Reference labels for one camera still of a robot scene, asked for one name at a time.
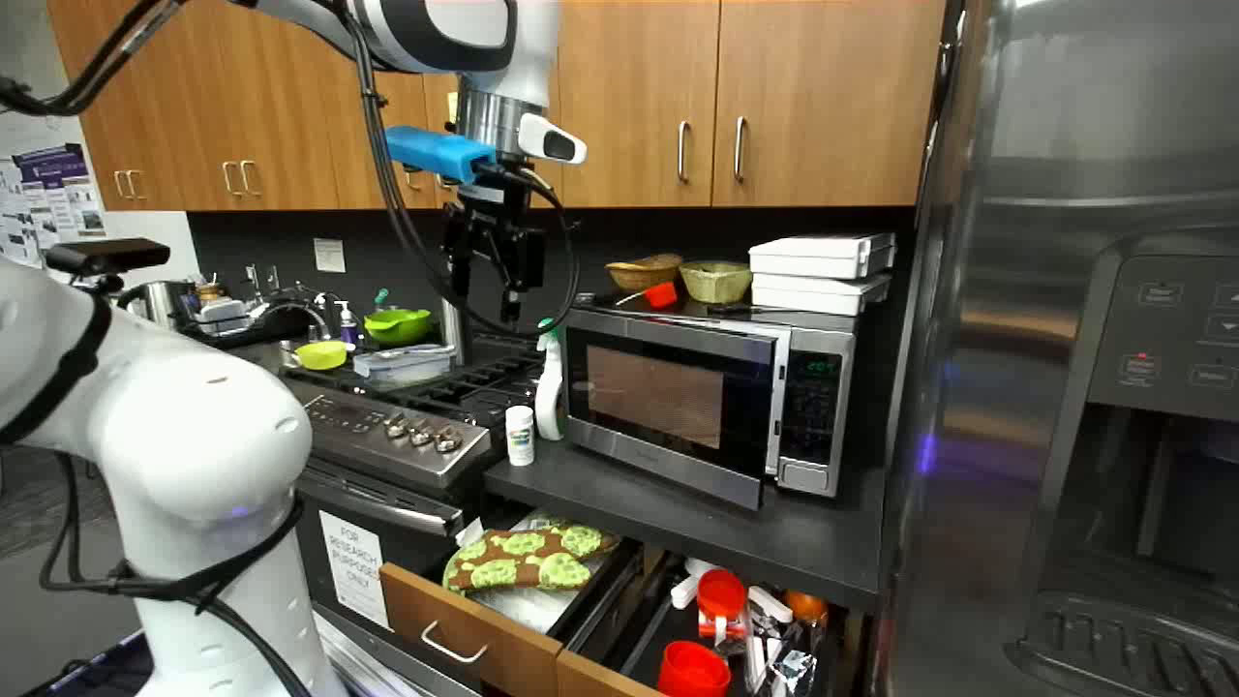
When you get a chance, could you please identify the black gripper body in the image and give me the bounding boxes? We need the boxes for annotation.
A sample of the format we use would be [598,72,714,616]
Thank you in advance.
[446,187,545,294]

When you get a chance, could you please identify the stainless steel microwave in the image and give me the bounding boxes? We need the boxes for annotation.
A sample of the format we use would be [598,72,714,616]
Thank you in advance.
[562,309,857,510]

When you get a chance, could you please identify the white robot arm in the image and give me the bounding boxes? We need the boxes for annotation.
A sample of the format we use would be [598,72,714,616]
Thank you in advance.
[0,0,589,697]

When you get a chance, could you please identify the white spray bottle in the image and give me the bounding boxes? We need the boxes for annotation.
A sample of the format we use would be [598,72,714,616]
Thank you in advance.
[536,319,562,443]

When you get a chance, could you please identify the green bowl by sink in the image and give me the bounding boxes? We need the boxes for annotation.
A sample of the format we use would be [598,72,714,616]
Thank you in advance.
[364,285,435,345]

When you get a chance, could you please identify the clear plastic container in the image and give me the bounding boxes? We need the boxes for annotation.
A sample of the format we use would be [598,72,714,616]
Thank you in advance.
[354,345,453,389]

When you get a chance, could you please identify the small white bottle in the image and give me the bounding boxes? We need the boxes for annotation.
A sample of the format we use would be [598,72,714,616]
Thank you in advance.
[505,405,537,467]

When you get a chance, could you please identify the wooden bowl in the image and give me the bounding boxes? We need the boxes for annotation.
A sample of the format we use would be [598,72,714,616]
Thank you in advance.
[603,250,683,289]

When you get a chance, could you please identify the kitchen faucet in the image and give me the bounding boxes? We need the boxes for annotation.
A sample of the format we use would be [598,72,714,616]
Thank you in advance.
[243,267,329,340]

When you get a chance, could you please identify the stainless steel stove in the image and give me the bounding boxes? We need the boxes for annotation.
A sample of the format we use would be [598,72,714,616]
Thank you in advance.
[288,377,528,638]

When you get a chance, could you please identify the green glass bowl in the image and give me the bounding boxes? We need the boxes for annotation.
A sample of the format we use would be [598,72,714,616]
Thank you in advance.
[683,260,752,305]

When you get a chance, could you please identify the lower white box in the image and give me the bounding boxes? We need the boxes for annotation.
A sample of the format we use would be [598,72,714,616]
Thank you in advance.
[752,274,892,315]

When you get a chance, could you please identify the white box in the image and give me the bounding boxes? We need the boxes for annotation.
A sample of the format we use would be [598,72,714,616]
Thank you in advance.
[749,232,900,278]
[752,274,892,315]

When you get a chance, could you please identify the green patterned oven mitt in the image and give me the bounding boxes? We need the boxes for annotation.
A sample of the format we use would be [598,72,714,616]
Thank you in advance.
[442,524,613,595]

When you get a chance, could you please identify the wooden upper cabinets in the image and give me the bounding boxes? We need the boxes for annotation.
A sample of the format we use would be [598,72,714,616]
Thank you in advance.
[82,0,944,213]

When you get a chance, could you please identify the white paper sign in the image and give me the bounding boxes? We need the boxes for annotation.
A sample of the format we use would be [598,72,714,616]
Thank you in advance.
[317,510,389,627]

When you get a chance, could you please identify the upper white box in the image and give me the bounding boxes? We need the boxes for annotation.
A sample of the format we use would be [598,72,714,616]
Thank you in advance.
[749,232,900,278]

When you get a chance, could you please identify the open wooden drawer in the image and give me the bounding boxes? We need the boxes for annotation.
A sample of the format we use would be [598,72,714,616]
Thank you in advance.
[381,514,674,697]

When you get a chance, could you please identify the red lidded jar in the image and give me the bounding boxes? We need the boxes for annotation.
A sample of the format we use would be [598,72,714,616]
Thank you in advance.
[693,571,749,644]

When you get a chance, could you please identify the red cup in drawer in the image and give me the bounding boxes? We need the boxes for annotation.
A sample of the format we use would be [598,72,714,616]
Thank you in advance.
[659,638,733,697]

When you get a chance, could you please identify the stainless steel refrigerator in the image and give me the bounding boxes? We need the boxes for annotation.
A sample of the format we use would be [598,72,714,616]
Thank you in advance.
[870,0,1239,697]

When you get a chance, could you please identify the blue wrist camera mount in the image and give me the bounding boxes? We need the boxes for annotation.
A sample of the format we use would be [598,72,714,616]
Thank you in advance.
[384,127,495,187]

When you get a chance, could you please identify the wall outlet plate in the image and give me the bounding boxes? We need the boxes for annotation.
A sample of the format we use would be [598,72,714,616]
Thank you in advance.
[313,235,349,274]

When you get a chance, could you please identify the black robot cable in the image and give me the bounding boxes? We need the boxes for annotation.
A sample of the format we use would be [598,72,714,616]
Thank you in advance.
[337,0,582,340]

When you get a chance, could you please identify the wall poster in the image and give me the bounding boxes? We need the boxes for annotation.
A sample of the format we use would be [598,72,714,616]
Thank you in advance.
[0,111,106,267]

